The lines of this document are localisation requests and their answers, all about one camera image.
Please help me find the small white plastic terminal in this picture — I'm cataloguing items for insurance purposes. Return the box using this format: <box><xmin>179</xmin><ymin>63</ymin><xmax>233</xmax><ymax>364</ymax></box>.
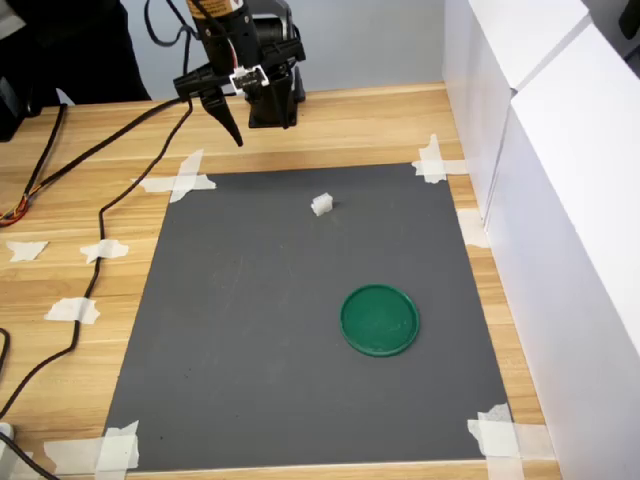
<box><xmin>310</xmin><ymin>192</ymin><xmax>336</xmax><ymax>217</ymax></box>

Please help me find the round green lid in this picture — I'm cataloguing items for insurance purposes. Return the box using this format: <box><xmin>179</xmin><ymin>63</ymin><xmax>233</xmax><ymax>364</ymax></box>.
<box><xmin>339</xmin><ymin>283</ymin><xmax>421</xmax><ymax>358</ymax></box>

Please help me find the white masking tape strip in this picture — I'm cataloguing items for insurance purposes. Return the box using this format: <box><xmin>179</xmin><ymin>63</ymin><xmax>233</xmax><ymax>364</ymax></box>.
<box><xmin>477</xmin><ymin>402</ymin><xmax>525</xmax><ymax>480</ymax></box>
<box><xmin>457</xmin><ymin>208</ymin><xmax>494</xmax><ymax>250</ymax></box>
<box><xmin>43</xmin><ymin>296</ymin><xmax>101</xmax><ymax>325</ymax></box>
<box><xmin>42</xmin><ymin>437</ymin><xmax>141</xmax><ymax>475</ymax></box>
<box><xmin>79</xmin><ymin>238</ymin><xmax>130</xmax><ymax>265</ymax></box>
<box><xmin>168</xmin><ymin>148</ymin><xmax>205</xmax><ymax>204</ymax></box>
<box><xmin>4</xmin><ymin>240</ymin><xmax>50</xmax><ymax>263</ymax></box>
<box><xmin>94</xmin><ymin>419</ymin><xmax>141</xmax><ymax>472</ymax></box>
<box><xmin>418</xmin><ymin>133</ymin><xmax>447</xmax><ymax>185</ymax></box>
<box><xmin>467</xmin><ymin>418</ymin><xmax>557</xmax><ymax>460</ymax></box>
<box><xmin>411</xmin><ymin>159</ymin><xmax>471</xmax><ymax>177</ymax></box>
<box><xmin>130</xmin><ymin>173</ymin><xmax>218</xmax><ymax>195</ymax></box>

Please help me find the person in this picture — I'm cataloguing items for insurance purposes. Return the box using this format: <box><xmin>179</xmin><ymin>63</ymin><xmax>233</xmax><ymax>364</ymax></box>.
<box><xmin>0</xmin><ymin>0</ymin><xmax>152</xmax><ymax>107</ymax></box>

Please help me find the white partition board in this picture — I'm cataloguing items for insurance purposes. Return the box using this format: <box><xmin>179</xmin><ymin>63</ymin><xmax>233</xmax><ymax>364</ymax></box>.
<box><xmin>442</xmin><ymin>0</ymin><xmax>594</xmax><ymax>231</ymax></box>
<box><xmin>482</xmin><ymin>22</ymin><xmax>640</xmax><ymax>480</ymax></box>

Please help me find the black device box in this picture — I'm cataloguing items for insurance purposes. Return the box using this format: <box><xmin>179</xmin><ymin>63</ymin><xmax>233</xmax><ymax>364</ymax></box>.
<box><xmin>0</xmin><ymin>72</ymin><xmax>41</xmax><ymax>144</ymax></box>

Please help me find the dark grey mat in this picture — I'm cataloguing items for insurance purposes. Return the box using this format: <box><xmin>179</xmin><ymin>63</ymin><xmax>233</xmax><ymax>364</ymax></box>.
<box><xmin>102</xmin><ymin>162</ymin><xmax>514</xmax><ymax>474</ymax></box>

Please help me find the black chair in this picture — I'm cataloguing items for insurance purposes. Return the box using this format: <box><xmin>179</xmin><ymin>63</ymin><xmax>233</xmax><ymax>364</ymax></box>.
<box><xmin>617</xmin><ymin>0</ymin><xmax>640</xmax><ymax>41</ymax></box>

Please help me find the long black camera cable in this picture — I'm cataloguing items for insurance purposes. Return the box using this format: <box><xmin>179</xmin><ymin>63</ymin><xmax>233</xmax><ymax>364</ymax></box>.
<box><xmin>0</xmin><ymin>0</ymin><xmax>201</xmax><ymax>419</ymax></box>

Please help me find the coloured wire bundle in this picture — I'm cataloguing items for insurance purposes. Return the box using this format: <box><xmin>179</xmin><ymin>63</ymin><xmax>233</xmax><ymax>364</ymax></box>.
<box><xmin>0</xmin><ymin>192</ymin><xmax>34</xmax><ymax>227</ymax></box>

